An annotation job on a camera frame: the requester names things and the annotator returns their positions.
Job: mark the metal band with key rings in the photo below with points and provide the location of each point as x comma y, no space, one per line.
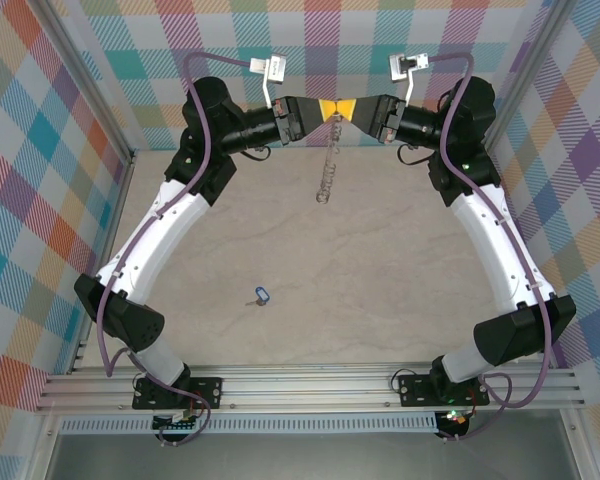
328,170

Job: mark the key with blue tag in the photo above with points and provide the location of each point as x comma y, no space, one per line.
263,295

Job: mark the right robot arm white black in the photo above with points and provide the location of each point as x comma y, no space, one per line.
495,250

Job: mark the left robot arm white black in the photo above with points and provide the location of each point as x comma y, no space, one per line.
150,245

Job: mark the small electronics board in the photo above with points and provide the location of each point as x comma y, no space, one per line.
177,425
455,422

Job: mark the aluminium corner post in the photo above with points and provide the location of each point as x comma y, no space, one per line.
91,85
522,75

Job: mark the aluminium side rail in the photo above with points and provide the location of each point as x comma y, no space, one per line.
111,225

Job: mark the long aluminium base rail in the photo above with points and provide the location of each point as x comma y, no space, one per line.
305,387

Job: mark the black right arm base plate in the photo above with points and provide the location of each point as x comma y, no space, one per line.
415,390

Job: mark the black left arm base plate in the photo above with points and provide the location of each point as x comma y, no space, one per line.
207,392

